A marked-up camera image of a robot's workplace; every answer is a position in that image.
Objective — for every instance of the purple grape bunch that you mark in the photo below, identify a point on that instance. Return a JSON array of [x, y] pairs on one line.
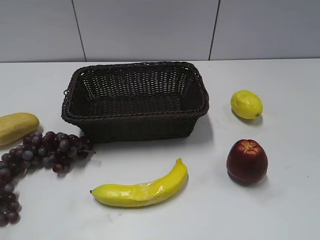
[[53, 151]]

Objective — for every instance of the red apple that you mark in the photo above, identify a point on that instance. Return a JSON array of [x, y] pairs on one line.
[[247, 162]]

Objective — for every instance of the yellow plastic banana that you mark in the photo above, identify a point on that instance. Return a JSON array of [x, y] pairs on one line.
[[143, 194]]

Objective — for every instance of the yellow mango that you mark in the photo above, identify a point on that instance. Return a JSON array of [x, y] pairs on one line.
[[17, 125]]

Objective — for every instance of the yellow lemon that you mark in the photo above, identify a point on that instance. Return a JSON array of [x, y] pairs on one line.
[[246, 105]]

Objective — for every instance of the dark brown woven basket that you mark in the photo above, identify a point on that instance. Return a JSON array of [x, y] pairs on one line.
[[141, 101]]

